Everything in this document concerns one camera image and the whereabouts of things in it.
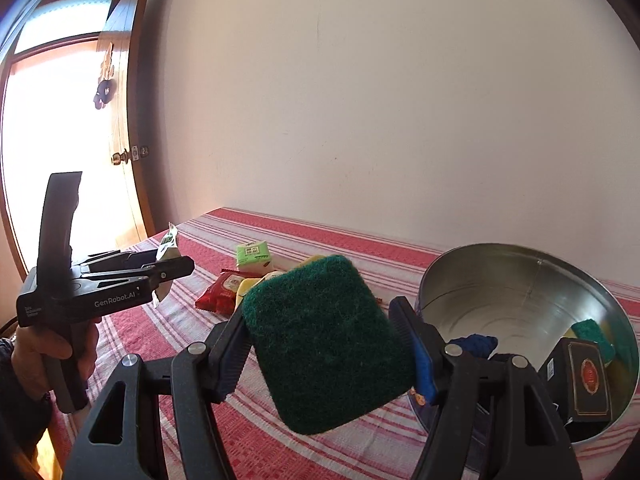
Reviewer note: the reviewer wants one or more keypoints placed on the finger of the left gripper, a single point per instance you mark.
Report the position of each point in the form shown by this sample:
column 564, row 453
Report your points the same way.
column 118, row 262
column 163, row 271

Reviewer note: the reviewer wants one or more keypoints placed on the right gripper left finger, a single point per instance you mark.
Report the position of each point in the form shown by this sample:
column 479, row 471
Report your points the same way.
column 121, row 438

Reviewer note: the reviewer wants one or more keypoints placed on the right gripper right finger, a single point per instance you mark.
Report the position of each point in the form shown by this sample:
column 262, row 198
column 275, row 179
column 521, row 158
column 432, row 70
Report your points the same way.
column 526, row 437

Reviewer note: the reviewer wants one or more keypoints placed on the green yellow sponge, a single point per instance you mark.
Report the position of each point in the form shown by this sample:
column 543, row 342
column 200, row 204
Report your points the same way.
column 590, row 330
column 326, row 349

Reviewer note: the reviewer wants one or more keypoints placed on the person left hand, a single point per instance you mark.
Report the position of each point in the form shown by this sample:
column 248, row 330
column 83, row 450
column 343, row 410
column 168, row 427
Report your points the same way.
column 32, row 344

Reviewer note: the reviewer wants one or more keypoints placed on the green white sachet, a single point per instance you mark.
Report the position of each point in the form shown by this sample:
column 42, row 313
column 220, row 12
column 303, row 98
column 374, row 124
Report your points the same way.
column 167, row 250

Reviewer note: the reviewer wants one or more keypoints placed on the wooden door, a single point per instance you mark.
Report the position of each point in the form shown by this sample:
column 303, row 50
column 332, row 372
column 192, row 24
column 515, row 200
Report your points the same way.
column 131, row 217

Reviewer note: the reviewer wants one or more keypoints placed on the blue knitted yarn item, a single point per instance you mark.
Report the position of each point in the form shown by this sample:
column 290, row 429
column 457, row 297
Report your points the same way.
column 479, row 346

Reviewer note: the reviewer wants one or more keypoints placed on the red snack packet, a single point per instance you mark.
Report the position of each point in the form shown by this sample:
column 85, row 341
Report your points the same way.
column 220, row 297

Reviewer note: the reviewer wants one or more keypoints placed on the red striped tablecloth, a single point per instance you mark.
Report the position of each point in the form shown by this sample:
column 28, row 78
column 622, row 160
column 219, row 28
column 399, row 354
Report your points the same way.
column 519, row 366

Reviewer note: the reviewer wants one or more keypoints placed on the yellow sponge block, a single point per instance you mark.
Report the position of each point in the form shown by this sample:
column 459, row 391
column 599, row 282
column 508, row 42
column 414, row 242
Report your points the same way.
column 248, row 283

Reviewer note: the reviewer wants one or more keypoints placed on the green white small carton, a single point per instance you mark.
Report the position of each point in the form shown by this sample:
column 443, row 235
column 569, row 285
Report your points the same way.
column 253, row 254

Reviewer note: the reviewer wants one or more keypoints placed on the brass door knob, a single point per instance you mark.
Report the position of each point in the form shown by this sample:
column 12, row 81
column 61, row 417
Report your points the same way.
column 127, row 155

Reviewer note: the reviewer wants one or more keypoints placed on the round metal cookie tin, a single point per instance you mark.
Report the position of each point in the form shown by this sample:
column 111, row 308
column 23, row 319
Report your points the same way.
column 528, row 299

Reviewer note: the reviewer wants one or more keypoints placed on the black card box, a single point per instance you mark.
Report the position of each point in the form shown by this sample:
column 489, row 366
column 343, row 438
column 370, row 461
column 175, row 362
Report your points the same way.
column 574, row 377

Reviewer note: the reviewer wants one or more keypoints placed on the hanging door ornament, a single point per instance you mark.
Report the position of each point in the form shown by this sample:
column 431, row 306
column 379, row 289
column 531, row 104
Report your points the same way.
column 106, row 87

